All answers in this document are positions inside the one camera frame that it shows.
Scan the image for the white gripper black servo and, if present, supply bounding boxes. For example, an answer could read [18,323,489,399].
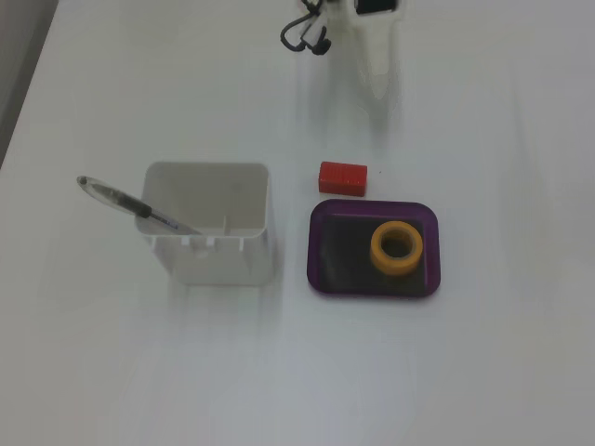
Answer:
[346,0,404,130]

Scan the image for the yellow tape roll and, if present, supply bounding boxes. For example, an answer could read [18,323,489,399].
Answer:
[369,220,425,277]

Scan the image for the red ribbed block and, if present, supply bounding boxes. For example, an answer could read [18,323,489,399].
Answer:
[318,161,369,197]

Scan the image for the purple tray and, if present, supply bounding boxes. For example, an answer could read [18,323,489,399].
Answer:
[306,199,441,303]

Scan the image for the white square container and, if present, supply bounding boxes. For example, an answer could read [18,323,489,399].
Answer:
[134,161,273,286]

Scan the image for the clear ballpoint pen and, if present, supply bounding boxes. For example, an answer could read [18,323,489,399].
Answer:
[75,175,202,236]

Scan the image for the black cable loop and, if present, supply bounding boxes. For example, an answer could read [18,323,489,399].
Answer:
[278,0,334,57]

